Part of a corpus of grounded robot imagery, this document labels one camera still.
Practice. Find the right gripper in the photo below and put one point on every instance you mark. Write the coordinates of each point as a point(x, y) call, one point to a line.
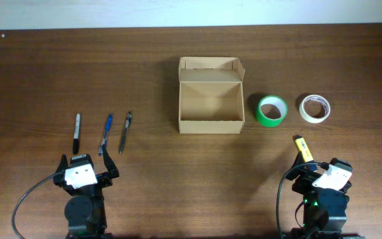
point(303, 179)

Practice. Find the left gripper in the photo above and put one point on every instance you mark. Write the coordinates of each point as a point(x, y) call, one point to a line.
point(103, 179)

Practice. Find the yellow highlighter blue cap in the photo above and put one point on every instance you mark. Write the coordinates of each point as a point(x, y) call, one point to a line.
point(306, 156)

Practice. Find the beige masking tape roll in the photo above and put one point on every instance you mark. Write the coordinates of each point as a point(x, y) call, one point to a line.
point(314, 108)

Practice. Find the green tape roll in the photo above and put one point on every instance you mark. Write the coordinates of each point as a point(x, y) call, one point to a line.
point(271, 111)

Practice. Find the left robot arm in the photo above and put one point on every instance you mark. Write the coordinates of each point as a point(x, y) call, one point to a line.
point(85, 211)

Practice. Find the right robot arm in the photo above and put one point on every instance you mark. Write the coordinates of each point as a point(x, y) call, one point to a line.
point(324, 215)

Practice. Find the black white marker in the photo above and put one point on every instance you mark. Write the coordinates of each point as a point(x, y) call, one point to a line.
point(76, 139)

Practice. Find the blue ballpoint pen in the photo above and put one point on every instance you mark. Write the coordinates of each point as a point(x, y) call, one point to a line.
point(105, 133)

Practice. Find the black ballpoint pen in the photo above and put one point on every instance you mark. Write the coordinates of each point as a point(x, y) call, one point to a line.
point(125, 130)

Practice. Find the open cardboard box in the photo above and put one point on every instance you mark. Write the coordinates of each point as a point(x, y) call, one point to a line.
point(210, 95)

